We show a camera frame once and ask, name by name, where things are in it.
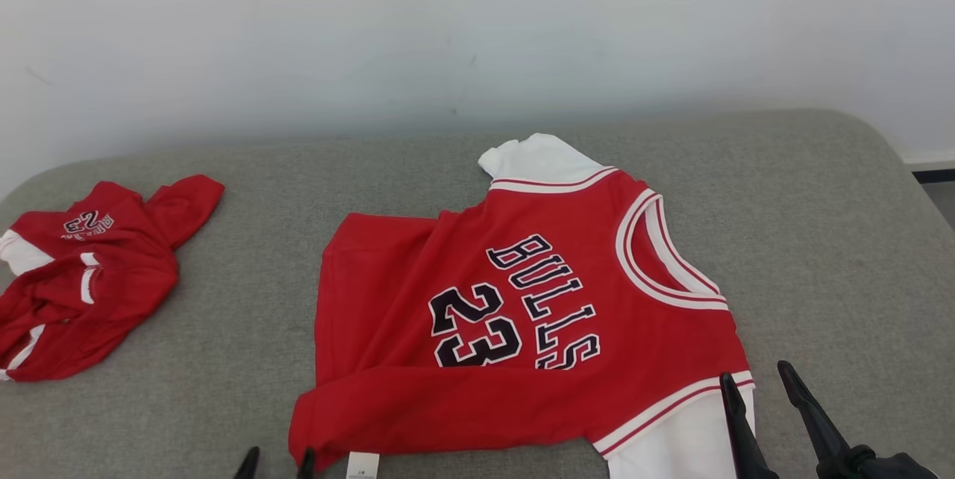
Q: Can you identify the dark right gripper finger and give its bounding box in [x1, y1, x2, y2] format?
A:
[718, 372, 781, 479]
[777, 360, 874, 479]

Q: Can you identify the red Bulls 23 jersey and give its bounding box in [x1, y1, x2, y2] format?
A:
[288, 133, 757, 479]

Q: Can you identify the grey fabric sofa seat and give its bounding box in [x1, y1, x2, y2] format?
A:
[0, 110, 955, 479]

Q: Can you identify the crumpled red jersey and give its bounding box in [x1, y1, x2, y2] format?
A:
[0, 175, 225, 383]

